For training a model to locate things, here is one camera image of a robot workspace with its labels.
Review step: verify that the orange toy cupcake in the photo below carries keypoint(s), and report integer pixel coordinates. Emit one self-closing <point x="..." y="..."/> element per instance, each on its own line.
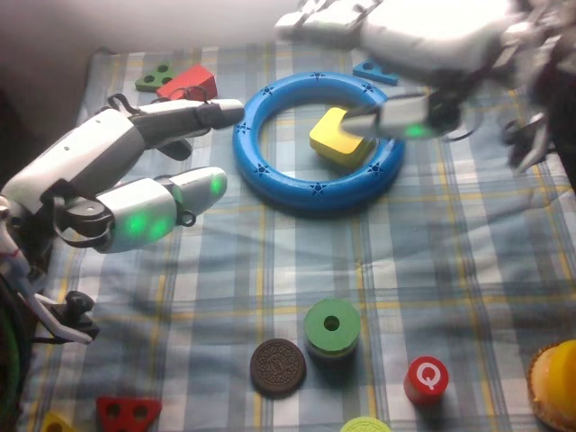
<point x="558" y="382"/>

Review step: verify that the light green round piece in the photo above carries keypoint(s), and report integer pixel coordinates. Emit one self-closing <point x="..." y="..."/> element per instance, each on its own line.
<point x="364" y="425"/>

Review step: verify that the green cylinder block with hole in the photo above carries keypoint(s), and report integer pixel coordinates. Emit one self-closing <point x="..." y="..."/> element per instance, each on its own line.
<point x="332" y="333"/>

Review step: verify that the blue plaid cloth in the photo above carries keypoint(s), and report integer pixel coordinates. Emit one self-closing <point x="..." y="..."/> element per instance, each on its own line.
<point x="405" y="279"/>

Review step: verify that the red triangle block with holes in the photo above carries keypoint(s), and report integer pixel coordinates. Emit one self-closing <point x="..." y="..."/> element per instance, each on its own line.
<point x="128" y="413"/>

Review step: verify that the red cylinder block letter Q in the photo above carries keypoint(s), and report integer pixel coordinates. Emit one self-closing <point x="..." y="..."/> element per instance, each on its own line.
<point x="426" y="379"/>

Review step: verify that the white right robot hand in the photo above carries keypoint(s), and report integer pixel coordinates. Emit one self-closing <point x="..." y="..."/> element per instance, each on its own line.
<point x="427" y="36"/>

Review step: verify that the green triangle block with holes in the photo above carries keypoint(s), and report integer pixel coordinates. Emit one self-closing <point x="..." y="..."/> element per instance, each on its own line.
<point x="155" y="78"/>

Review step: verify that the chocolate sandwich cookie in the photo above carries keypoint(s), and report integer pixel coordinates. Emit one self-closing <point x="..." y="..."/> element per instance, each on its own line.
<point x="277" y="367"/>

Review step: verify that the yellow block with hole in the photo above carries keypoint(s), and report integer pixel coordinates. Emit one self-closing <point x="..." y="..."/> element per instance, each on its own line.
<point x="57" y="424"/>

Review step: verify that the red wedge block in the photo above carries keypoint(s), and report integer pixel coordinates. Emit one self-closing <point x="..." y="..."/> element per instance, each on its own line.
<point x="191" y="83"/>

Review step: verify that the blue triangle block with holes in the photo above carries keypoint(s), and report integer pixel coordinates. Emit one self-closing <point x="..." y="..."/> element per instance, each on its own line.
<point x="375" y="73"/>

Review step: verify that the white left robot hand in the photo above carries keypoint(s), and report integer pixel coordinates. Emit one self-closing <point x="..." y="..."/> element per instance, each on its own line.
<point x="94" y="148"/>

